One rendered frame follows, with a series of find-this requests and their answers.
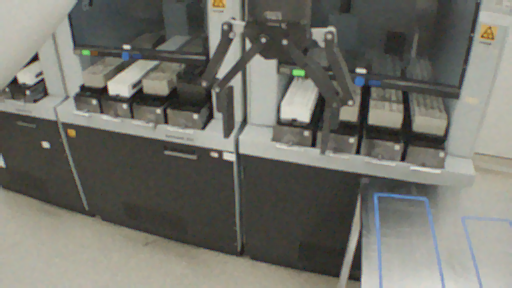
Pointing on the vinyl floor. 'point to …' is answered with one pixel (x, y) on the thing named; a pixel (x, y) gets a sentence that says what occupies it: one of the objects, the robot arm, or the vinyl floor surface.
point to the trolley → (430, 236)
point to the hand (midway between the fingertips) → (275, 134)
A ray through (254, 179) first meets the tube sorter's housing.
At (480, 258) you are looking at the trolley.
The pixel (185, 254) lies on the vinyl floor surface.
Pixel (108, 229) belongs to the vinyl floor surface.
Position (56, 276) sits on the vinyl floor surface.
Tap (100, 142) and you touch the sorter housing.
